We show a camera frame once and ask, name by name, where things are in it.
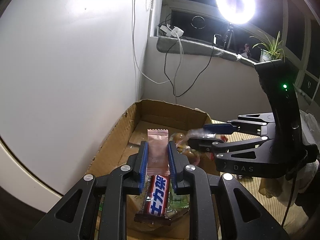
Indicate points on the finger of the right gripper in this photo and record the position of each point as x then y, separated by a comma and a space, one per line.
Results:
203, 144
222, 128

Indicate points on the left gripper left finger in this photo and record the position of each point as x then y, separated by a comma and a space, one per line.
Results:
95, 201

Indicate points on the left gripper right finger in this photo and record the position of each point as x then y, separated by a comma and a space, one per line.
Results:
220, 206

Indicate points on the clear bag dark snack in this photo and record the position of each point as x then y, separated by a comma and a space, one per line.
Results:
181, 142

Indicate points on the pink wafer packet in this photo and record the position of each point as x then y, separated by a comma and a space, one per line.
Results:
158, 152

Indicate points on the large Snickers bar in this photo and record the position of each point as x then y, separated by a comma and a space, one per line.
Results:
154, 205

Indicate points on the white gloved right hand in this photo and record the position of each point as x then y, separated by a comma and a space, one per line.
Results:
295, 179

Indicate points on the green candy packet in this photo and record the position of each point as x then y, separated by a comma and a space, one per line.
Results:
177, 203

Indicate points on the brown cardboard box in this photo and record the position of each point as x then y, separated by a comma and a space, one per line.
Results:
124, 140

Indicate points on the striped yellow table cloth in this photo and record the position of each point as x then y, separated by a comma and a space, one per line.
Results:
296, 217

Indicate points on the black light tripod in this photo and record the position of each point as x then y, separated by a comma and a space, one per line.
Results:
229, 39

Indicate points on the green potted plant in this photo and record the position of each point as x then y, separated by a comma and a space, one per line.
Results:
273, 46

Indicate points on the grey window sill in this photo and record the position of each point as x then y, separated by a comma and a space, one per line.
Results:
171, 45

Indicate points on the white power strip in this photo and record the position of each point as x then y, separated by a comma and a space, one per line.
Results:
167, 31

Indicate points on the white cabinet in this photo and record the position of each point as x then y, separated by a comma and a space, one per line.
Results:
67, 75

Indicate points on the black camera mount handle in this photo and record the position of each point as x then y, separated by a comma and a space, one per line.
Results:
276, 78

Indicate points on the bright ring light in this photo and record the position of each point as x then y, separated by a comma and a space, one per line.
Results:
237, 11

